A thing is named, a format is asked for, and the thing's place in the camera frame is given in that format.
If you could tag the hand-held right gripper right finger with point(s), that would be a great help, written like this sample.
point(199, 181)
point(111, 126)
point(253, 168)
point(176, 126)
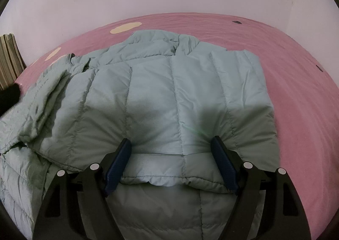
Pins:
point(225, 165)

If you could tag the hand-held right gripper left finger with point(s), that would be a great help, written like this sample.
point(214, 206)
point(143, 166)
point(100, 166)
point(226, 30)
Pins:
point(116, 169)

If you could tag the light green puffer jacket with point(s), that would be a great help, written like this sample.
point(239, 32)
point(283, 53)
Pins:
point(159, 97)

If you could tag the pink spotted bed sheet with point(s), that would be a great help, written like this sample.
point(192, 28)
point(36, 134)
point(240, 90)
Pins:
point(299, 97)

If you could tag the dark blurred object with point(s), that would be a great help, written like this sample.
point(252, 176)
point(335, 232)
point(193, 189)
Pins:
point(9, 99)

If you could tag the striped cushion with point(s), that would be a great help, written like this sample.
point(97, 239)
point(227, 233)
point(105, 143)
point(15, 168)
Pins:
point(9, 60)

